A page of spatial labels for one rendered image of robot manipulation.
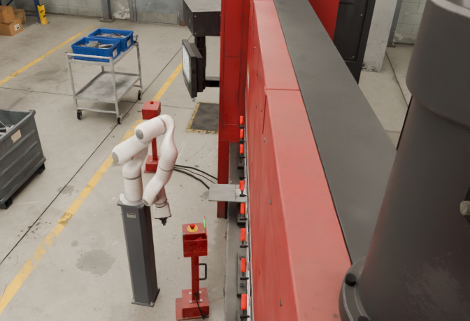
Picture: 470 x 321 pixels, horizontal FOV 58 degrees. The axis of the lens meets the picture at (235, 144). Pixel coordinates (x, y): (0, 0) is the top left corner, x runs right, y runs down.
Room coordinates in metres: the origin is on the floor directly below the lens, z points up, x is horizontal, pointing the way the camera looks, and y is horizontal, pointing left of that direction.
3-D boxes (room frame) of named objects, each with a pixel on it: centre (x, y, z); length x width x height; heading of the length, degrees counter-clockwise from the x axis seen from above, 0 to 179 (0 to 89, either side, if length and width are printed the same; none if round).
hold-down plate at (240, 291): (1.66, -0.07, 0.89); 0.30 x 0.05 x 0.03; 1
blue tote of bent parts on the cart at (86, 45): (5.14, 1.81, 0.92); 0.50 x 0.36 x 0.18; 82
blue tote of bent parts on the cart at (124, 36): (5.56, 1.73, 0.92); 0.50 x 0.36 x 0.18; 82
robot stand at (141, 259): (2.17, 0.65, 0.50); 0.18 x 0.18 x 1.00; 82
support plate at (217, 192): (2.26, 0.03, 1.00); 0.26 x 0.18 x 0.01; 91
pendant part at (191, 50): (3.44, 0.39, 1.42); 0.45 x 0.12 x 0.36; 17
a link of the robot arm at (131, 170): (2.19, 0.63, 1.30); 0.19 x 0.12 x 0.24; 139
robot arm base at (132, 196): (2.17, 0.65, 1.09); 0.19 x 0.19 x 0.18
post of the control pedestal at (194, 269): (2.08, 0.25, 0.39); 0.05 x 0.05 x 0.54; 10
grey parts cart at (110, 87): (5.31, 1.77, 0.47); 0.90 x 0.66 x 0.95; 172
